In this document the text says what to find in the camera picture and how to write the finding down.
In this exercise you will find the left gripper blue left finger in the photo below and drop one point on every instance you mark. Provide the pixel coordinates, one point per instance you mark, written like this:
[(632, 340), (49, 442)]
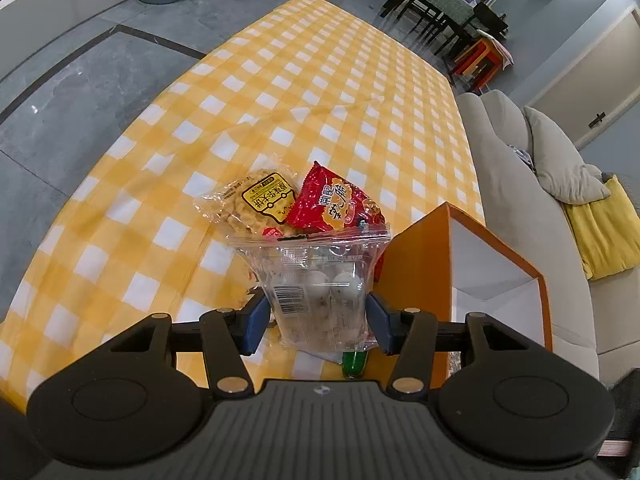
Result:
[(256, 318)]

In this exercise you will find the orange stool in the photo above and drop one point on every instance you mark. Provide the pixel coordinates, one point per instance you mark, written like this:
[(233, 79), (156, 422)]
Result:
[(482, 61)]

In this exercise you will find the red snack bag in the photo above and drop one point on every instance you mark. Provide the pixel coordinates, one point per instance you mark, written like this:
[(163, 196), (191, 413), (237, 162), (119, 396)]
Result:
[(328, 202)]

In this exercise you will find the yellow label cracker bag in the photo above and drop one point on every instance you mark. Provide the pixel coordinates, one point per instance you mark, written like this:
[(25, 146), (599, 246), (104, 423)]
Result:
[(256, 204)]

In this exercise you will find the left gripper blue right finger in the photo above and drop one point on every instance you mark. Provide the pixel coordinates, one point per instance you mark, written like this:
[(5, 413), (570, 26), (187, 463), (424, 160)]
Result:
[(381, 323)]

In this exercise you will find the clear bag of round snacks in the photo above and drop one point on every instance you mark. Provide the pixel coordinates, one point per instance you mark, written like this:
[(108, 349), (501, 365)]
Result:
[(317, 284)]

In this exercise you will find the yellow white checkered tablecloth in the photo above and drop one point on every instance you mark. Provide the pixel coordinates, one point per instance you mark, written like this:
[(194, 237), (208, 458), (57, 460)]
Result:
[(307, 84)]

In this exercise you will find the green sausage stick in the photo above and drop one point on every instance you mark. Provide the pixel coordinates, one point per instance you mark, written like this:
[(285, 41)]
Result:
[(354, 363)]

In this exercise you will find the beige sofa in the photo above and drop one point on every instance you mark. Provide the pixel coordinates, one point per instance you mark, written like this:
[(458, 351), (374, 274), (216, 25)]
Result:
[(595, 324)]

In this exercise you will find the dining table green cloth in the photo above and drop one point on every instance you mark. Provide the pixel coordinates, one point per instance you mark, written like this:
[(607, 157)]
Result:
[(463, 19)]

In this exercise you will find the white low cabinet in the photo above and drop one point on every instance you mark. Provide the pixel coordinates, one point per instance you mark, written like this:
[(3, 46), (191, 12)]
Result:
[(29, 25)]

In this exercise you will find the orange cardboard box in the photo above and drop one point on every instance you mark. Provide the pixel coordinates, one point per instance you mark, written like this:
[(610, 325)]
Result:
[(450, 265)]

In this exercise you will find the grey cushion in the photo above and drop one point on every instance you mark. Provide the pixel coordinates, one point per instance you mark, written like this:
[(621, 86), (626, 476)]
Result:
[(560, 169)]

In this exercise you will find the yellow cushion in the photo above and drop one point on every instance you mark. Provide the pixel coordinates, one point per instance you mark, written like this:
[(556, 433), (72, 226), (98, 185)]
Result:
[(606, 233)]

